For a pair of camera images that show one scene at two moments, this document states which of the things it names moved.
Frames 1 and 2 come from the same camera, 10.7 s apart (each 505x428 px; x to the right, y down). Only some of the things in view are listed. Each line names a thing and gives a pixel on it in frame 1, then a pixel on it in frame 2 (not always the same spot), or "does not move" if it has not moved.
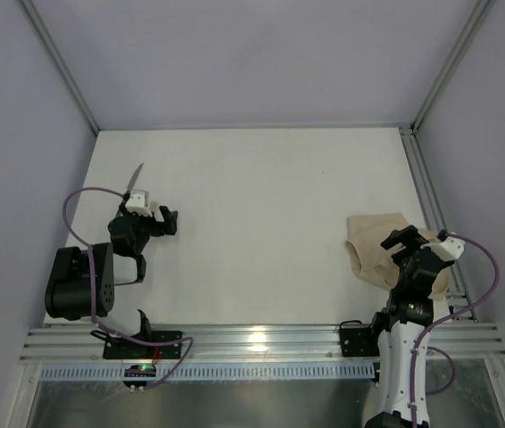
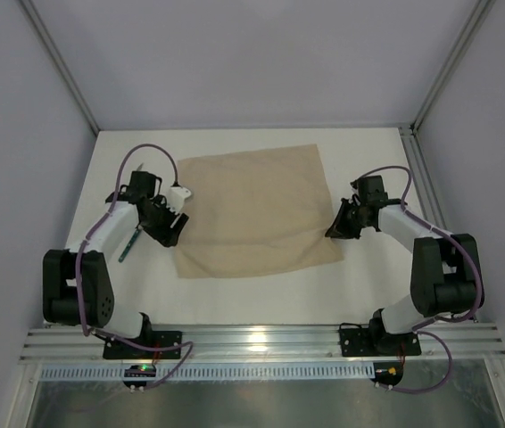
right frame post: [476, 18] does not move
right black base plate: [362, 341] does not move
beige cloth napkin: [371, 261] to [253, 210]
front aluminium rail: [257, 343] does not move
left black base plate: [117, 348] does not move
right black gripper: [407, 248] to [347, 218]
